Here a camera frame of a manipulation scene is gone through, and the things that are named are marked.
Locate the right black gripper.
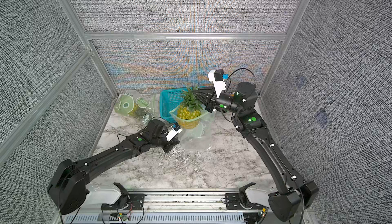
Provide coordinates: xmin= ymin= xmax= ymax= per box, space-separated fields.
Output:
xmin=196 ymin=88 xmax=247 ymax=120

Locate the yellow pineapple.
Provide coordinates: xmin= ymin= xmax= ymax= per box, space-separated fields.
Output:
xmin=177 ymin=87 xmax=202 ymax=129

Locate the clear green zip-top bag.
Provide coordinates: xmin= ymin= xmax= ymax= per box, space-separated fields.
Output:
xmin=169 ymin=105 xmax=216 ymax=151

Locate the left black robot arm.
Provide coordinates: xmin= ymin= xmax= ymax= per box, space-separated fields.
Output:
xmin=47 ymin=119 xmax=182 ymax=215

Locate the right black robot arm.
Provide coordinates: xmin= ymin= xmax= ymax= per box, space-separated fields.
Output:
xmin=193 ymin=82 xmax=319 ymax=222

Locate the teal plastic basket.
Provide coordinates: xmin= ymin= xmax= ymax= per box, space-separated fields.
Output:
xmin=159 ymin=87 xmax=205 ymax=123

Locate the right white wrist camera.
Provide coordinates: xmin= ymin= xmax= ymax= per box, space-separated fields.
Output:
xmin=208 ymin=69 xmax=228 ymax=98

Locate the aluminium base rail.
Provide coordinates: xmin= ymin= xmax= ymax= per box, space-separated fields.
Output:
xmin=51 ymin=189 xmax=316 ymax=224

